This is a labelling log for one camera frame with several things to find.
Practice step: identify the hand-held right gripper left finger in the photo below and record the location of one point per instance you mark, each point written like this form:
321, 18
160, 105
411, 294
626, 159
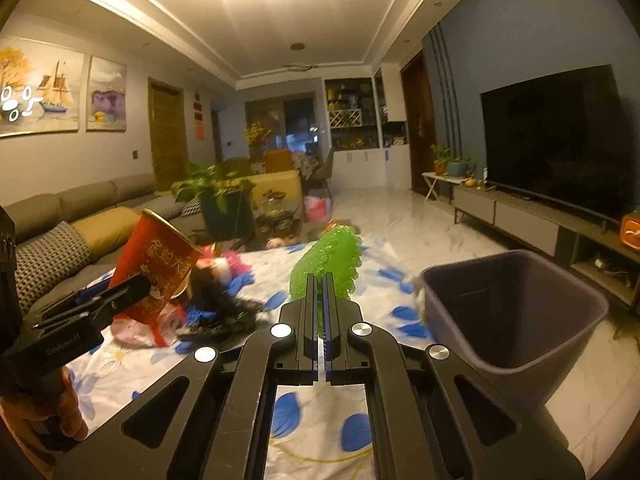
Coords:
312, 305

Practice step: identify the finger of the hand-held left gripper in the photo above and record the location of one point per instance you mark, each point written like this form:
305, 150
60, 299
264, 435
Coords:
107, 300

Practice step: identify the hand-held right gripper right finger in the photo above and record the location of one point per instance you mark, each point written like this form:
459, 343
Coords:
327, 305

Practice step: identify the green bubble wrap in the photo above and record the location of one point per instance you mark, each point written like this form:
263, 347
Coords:
330, 255

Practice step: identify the red paper cup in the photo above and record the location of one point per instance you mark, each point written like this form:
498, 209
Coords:
160, 255

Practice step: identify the grey plastic bin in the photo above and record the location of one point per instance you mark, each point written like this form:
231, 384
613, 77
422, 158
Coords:
500, 320

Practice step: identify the person's left hand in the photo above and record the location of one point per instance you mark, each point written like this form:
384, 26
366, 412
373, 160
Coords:
74, 407

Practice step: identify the yellow cushion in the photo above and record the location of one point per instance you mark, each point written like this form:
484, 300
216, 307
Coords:
105, 232

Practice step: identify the large black white patterned cushion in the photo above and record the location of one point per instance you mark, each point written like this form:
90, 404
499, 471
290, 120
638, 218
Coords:
50, 260

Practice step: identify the pink white shopping bag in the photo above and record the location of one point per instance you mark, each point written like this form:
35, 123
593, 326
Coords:
317, 207

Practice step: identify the grey sofa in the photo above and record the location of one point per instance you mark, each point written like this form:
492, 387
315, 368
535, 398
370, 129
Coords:
90, 200

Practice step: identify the glass jar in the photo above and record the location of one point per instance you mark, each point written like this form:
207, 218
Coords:
276, 207

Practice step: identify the small black white patterned cushion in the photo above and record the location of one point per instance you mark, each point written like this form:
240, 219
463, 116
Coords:
167, 208
192, 207

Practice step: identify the blue floral blanket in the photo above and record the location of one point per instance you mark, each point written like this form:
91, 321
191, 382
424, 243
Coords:
320, 425

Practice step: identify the large potted green plant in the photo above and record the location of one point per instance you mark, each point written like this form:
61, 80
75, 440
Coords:
225, 217

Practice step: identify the yellow seat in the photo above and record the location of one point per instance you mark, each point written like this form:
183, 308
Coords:
277, 185

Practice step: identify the grey dining chair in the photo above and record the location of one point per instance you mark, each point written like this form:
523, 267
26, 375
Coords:
324, 165

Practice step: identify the white display cabinet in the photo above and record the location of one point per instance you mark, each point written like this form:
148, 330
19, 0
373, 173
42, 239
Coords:
360, 165

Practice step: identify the orange chair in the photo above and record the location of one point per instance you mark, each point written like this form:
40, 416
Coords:
277, 160

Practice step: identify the white side table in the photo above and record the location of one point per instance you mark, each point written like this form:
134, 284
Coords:
435, 179

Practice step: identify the light wooden door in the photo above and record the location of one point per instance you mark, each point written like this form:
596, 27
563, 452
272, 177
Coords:
169, 135

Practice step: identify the plant in orange pot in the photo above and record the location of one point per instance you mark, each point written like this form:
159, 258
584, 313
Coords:
440, 165

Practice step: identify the yellow flower bouquet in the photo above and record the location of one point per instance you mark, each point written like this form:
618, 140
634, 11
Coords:
257, 134

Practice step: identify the plant in blue pot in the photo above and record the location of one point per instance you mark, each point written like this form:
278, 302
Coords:
457, 167

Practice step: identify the small orange fruit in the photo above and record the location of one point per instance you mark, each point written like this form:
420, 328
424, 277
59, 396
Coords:
470, 180

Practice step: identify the dark wooden door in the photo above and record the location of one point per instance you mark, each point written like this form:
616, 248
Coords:
419, 125

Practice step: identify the small purple landscape painting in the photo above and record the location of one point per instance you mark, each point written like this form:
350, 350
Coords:
106, 95

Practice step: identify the grey television cabinet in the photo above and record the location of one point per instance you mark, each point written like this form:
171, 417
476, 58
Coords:
525, 225

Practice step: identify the sailboat painting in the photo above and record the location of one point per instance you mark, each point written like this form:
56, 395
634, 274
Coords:
50, 90

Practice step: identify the black television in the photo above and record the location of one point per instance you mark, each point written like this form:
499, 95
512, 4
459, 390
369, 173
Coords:
550, 145

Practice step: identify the red wall decoration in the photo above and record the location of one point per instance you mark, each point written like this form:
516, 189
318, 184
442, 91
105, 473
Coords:
198, 115

